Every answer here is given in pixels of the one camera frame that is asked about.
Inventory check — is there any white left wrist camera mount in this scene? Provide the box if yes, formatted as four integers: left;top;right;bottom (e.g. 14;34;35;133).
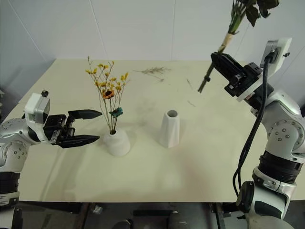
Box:
23;90;51;125

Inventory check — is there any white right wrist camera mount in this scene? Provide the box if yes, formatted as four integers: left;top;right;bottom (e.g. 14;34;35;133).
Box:
236;37;293;103

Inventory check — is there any short white vase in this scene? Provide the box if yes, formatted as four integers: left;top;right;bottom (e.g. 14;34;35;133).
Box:
102;128;132;157

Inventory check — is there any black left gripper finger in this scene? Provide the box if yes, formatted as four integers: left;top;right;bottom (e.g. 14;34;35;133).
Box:
56;135;101;149
67;109;103;121

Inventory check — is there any yellow dried flower bouquet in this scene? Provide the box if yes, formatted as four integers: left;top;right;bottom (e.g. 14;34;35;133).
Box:
85;56;130;133

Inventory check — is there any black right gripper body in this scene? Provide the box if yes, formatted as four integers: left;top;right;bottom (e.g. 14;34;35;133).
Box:
224;62;261;97

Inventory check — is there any dried flower sprig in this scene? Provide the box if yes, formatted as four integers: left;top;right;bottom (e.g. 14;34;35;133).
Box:
132;66;172;84

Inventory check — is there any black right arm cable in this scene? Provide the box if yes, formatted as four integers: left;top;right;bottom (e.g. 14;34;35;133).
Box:
233;49;278;212

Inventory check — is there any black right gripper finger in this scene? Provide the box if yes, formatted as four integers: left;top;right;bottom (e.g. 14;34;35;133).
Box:
210;52;242;83
221;53;246;75

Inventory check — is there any tall white vase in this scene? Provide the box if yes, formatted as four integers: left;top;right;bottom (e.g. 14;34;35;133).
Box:
159;109;181;149

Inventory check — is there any green-stemmed flower bouquet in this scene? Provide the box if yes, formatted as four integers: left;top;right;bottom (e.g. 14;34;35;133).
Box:
197;0;280;94

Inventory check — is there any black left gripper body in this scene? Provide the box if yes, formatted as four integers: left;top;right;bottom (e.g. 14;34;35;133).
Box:
43;114;76;145

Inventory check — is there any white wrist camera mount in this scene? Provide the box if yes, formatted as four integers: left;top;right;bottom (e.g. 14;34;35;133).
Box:
236;37;293;103
23;90;51;125

